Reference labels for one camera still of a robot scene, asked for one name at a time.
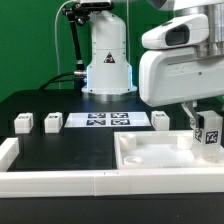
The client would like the white marker sheet with tags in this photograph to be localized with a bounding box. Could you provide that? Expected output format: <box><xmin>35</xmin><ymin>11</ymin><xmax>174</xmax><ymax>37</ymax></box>
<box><xmin>65</xmin><ymin>112</ymin><xmax>151</xmax><ymax>128</ymax></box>

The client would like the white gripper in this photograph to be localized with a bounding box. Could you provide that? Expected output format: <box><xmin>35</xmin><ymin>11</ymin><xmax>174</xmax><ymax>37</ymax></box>
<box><xmin>139</xmin><ymin>47</ymin><xmax>224</xmax><ymax>129</ymax></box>

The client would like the white cable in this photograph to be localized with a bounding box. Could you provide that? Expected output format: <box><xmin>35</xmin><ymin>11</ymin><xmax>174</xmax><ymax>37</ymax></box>
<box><xmin>54</xmin><ymin>0</ymin><xmax>79</xmax><ymax>89</ymax></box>

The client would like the black cable bundle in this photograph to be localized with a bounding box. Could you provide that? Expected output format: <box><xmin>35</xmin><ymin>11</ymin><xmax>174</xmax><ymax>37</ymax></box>
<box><xmin>38</xmin><ymin>71</ymin><xmax>88</xmax><ymax>91</ymax></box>

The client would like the white U-shaped obstacle fence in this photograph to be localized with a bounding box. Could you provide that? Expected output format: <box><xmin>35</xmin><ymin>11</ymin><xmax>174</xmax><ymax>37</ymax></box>
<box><xmin>0</xmin><ymin>138</ymin><xmax>224</xmax><ymax>198</ymax></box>

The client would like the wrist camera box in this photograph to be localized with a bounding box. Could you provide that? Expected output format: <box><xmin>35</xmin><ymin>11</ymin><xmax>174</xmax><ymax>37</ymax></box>
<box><xmin>142</xmin><ymin>14</ymin><xmax>209</xmax><ymax>50</ymax></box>

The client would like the white square table top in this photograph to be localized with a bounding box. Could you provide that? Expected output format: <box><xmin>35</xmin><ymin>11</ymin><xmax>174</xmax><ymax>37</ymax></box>
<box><xmin>114</xmin><ymin>131</ymin><xmax>224</xmax><ymax>170</ymax></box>

